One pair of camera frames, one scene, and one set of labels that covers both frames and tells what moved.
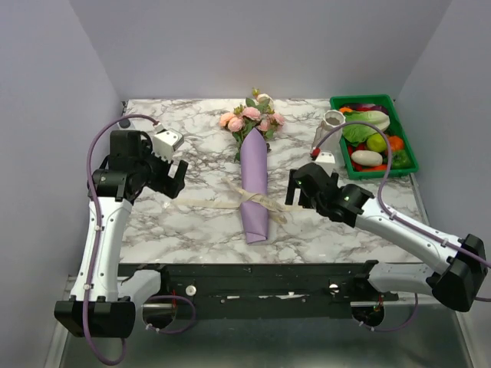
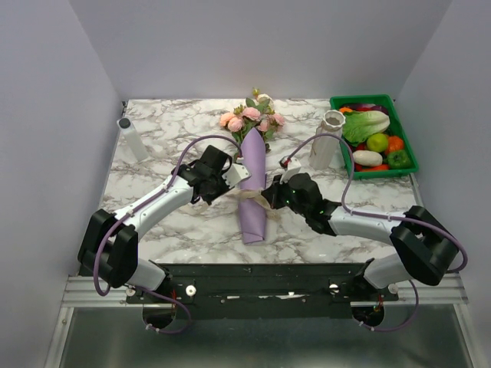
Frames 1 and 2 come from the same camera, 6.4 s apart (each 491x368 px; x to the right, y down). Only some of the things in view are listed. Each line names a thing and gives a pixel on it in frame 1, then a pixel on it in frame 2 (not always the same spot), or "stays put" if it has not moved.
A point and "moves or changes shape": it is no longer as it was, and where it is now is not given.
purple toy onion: x=366 y=107 stays put
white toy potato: x=367 y=158 stays put
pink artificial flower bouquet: x=258 y=113 stays put
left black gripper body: x=155 y=175 to x=219 y=188
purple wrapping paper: x=254 y=217 stays put
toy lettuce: x=355 y=133 stays put
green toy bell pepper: x=400 y=160 stays put
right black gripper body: x=308 y=202 to x=281 y=196
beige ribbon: x=253 y=201 moves or changes shape
